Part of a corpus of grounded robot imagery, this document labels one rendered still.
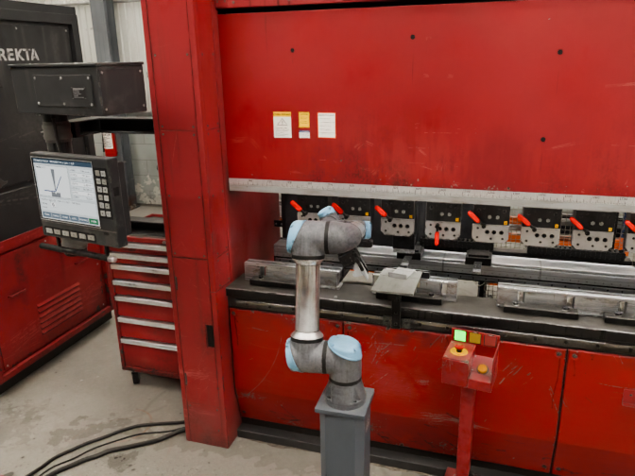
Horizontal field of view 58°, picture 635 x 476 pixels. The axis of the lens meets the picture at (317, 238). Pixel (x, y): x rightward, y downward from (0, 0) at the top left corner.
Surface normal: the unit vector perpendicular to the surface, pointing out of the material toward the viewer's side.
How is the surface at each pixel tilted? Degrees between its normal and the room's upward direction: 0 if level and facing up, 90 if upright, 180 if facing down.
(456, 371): 90
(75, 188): 90
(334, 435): 90
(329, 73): 90
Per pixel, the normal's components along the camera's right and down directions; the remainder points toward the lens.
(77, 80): -0.46, 0.28
